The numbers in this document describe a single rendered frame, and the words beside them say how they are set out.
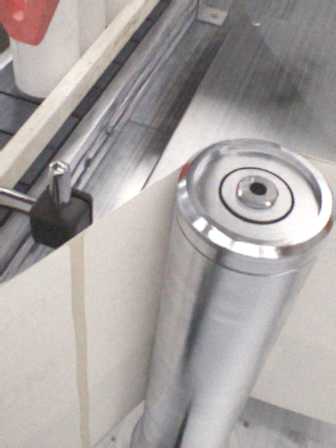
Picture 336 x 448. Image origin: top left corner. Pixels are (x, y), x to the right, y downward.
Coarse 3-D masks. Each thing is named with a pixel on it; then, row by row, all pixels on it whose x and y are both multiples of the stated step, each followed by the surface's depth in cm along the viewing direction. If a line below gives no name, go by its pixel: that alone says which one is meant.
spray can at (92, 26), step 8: (80, 0) 42; (88, 0) 43; (96, 0) 43; (104, 0) 44; (80, 8) 43; (88, 8) 43; (96, 8) 44; (104, 8) 45; (80, 16) 43; (88, 16) 44; (96, 16) 44; (104, 16) 46; (80, 24) 44; (88, 24) 44; (96, 24) 45; (104, 24) 46; (80, 32) 44; (88, 32) 45; (96, 32) 45; (80, 40) 45; (88, 40) 45; (80, 48) 46; (88, 48) 46; (80, 56) 46
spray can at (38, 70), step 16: (64, 0) 38; (64, 16) 39; (48, 32) 39; (64, 32) 39; (16, 48) 40; (32, 48) 40; (48, 48) 40; (64, 48) 40; (16, 64) 42; (32, 64) 41; (48, 64) 41; (64, 64) 41; (16, 80) 43; (32, 80) 42; (48, 80) 42; (32, 96) 43
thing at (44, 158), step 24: (168, 0) 55; (144, 24) 52; (0, 72) 45; (0, 96) 43; (96, 96) 45; (0, 120) 42; (24, 120) 42; (72, 120) 42; (0, 144) 40; (48, 144) 40; (24, 192) 37; (0, 216) 36
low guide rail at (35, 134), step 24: (144, 0) 48; (120, 24) 45; (96, 48) 43; (120, 48) 46; (72, 72) 40; (96, 72) 42; (48, 96) 38; (72, 96) 40; (48, 120) 37; (24, 144) 35; (0, 168) 34; (24, 168) 36
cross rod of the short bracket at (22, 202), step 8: (0, 192) 33; (8, 192) 33; (16, 192) 33; (0, 200) 33; (8, 200) 33; (16, 200) 33; (24, 200) 33; (32, 200) 33; (8, 208) 33; (16, 208) 33; (24, 208) 33
